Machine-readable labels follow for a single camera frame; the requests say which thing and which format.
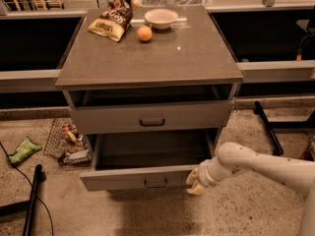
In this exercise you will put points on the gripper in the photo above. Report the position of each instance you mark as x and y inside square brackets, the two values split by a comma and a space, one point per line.
[204, 175]

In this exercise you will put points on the grey drawer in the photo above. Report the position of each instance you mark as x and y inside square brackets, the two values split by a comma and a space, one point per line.
[148, 160]
[151, 117]

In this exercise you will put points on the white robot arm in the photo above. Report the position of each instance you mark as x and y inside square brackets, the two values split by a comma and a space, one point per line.
[232, 159]

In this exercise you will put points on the grey drawer cabinet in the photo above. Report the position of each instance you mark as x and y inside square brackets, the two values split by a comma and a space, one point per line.
[189, 62]

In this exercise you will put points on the black stand leg right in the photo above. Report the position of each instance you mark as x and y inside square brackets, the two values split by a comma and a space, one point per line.
[271, 126]

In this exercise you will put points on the black stand leg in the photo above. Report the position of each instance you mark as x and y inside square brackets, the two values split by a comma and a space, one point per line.
[28, 206]
[271, 126]

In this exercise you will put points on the dark basket at right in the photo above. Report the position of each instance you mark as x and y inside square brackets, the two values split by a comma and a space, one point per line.
[309, 153]

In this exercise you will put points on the orange fruit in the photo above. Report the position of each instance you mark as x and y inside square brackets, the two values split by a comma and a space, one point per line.
[145, 33]

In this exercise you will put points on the white bowl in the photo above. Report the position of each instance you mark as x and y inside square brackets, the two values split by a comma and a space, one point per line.
[161, 19]

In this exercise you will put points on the black stand leg left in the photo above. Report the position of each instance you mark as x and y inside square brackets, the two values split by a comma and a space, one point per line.
[28, 206]

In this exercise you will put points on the green snack bag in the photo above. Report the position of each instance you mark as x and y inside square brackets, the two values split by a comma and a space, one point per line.
[25, 149]

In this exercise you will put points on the brown yellow chip bag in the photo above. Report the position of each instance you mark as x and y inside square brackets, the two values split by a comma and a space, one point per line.
[115, 21]

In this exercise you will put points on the wire basket with items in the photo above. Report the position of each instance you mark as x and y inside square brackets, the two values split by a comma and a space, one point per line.
[66, 145]

